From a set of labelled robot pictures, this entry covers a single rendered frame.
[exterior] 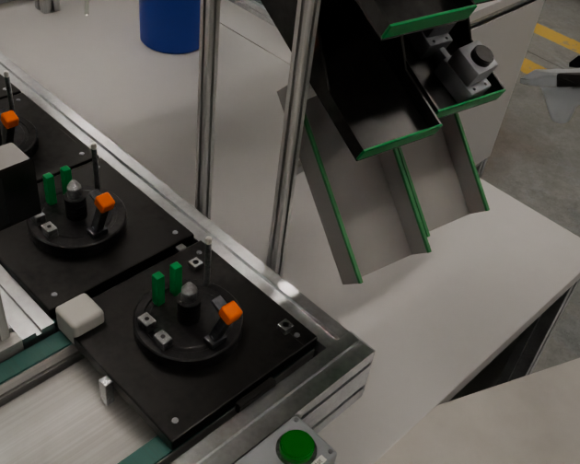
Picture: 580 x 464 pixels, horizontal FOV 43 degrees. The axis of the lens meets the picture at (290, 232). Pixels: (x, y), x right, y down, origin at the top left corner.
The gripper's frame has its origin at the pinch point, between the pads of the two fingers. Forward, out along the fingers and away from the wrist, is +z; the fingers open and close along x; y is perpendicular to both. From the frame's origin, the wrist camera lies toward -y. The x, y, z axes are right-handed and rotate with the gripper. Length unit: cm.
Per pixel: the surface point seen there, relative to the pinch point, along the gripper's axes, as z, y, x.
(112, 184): 54, 12, -37
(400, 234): 20.4, 23.2, -8.5
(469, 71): 12.5, 1.0, -0.3
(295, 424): 9, 35, -38
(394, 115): 15.2, 4.4, -11.8
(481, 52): 11.9, -1.2, 1.5
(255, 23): 109, -2, 28
